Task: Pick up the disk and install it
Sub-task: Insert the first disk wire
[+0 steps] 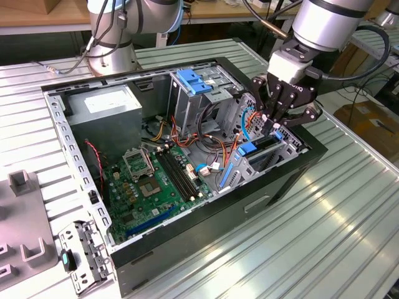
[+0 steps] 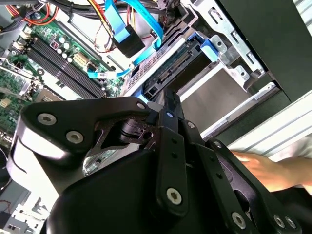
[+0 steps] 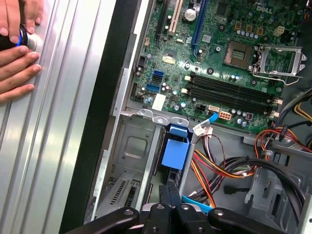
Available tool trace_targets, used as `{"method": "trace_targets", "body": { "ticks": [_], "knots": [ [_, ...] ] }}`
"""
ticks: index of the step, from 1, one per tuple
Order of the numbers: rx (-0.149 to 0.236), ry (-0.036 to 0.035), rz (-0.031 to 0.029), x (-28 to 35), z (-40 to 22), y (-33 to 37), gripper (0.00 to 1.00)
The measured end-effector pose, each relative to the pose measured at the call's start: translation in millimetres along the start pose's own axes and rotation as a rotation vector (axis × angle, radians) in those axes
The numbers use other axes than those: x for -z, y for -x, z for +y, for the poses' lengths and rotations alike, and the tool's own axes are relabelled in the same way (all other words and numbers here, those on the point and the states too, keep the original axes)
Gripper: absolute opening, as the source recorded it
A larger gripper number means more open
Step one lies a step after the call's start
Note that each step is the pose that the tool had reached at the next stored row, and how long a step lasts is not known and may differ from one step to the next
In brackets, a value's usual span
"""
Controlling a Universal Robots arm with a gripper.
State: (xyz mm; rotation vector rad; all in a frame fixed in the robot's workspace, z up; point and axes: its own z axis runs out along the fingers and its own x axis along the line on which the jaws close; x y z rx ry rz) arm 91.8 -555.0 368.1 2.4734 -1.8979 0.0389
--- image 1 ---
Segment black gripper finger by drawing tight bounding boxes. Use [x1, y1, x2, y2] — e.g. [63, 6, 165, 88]
[273, 104, 324, 129]
[251, 74, 283, 136]

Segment orange red power wire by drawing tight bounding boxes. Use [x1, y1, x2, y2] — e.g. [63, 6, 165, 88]
[246, 110, 262, 129]

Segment hard disk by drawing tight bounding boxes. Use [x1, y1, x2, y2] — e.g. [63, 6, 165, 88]
[219, 130, 286, 190]

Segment grey metal disk bay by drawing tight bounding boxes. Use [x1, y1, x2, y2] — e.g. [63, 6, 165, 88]
[214, 130, 309, 196]

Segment large brown cardboard box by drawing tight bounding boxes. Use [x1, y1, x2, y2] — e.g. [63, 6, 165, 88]
[333, 101, 399, 150]

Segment blue plastic drive latch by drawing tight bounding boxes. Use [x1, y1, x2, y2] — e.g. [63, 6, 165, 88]
[176, 70, 213, 97]

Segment grey metal drive cage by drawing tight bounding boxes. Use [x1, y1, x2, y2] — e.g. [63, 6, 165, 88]
[166, 62, 247, 138]

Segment black RAM slot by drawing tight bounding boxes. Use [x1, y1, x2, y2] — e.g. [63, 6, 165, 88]
[161, 146, 198, 198]
[165, 144, 203, 196]
[155, 150, 190, 202]
[157, 147, 195, 201]

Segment green motherboard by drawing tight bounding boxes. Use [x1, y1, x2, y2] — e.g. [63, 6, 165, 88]
[104, 145, 216, 245]

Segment CPU socket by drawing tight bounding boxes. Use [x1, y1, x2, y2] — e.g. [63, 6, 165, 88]
[137, 174, 163, 199]

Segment black open PC case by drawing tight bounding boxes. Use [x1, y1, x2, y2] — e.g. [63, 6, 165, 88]
[40, 55, 329, 298]

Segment metal socket cover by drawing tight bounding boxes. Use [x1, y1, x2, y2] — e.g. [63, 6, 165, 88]
[122, 148, 156, 181]

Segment grey power supply unit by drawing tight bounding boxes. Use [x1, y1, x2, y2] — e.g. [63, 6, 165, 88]
[64, 83, 143, 163]

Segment blue expansion slot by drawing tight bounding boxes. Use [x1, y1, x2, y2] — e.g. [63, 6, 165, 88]
[124, 205, 177, 239]

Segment thick black camera cable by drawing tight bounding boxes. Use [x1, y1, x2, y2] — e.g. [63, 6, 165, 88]
[304, 26, 392, 82]

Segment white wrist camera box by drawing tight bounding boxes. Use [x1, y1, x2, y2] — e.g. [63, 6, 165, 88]
[268, 36, 315, 84]

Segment long blue data wire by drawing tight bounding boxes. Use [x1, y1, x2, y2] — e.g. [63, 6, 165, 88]
[241, 107, 258, 143]

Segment black cable bronze plug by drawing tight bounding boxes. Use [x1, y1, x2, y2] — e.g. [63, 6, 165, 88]
[243, 0, 289, 40]

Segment orange black wire bundle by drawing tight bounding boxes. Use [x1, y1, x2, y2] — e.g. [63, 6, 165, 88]
[170, 115, 244, 169]

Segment wooden desk white frame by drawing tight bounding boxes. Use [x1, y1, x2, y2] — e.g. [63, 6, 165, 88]
[0, 0, 370, 60]

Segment short blue data wire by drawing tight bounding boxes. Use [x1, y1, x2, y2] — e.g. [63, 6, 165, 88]
[195, 163, 226, 176]

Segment thin blue cable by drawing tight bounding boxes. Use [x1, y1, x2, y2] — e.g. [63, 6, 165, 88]
[173, 6, 185, 47]

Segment yellow black power wires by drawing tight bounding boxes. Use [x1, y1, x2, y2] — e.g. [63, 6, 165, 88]
[142, 115, 166, 141]

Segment red black fan wire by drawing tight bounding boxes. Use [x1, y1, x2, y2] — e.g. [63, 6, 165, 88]
[84, 140, 105, 194]

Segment grey cable metal plug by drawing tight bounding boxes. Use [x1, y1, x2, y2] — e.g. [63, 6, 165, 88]
[34, 0, 128, 75]

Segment metal expansion slot bracket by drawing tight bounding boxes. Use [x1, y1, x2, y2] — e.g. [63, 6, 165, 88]
[57, 219, 115, 295]

